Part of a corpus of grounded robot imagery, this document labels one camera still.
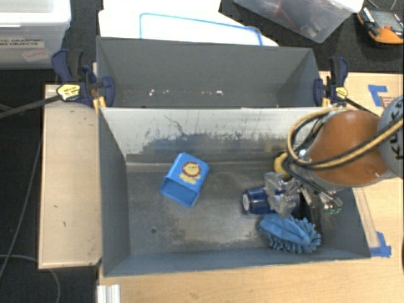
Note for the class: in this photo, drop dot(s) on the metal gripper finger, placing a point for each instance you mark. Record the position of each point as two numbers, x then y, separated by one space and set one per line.
285 205
277 183

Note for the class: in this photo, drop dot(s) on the blue chenille duster mitt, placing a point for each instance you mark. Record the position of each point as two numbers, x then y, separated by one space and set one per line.
287 232

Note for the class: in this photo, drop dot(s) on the dark blue can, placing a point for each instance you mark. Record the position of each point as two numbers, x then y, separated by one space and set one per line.
257 200

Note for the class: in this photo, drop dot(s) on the grey metal bin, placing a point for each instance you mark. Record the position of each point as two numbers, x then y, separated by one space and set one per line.
202 219

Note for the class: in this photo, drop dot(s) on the blue cup with lion print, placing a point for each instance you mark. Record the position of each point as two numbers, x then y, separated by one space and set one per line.
186 177

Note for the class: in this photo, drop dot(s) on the pale wood board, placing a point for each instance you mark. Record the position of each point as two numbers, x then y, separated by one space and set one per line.
69 181

